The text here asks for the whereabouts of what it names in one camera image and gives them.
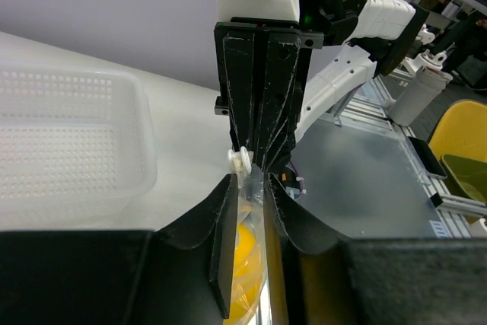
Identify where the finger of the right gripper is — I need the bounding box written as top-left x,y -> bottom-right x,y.
256,32 -> 301,172
223,35 -> 254,151

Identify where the white cylinder canister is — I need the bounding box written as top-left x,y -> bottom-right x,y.
387,51 -> 453,126

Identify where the yellow fake lemon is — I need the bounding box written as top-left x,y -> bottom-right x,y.
224,224 -> 264,324

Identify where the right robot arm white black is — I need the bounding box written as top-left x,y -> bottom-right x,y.
214,0 -> 428,172

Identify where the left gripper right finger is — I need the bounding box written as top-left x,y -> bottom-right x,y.
263,174 -> 486,324

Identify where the yellow chair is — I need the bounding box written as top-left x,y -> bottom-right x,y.
428,100 -> 486,203

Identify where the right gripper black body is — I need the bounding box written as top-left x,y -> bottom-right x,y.
214,20 -> 323,158

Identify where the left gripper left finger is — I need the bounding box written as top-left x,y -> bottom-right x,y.
1,174 -> 238,324

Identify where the black phone on table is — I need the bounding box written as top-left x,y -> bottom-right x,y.
407,136 -> 447,180

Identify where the clear zip top bag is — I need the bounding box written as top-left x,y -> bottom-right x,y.
224,147 -> 267,324

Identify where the white perforated plastic basket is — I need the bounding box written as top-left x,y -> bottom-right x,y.
1,60 -> 158,230

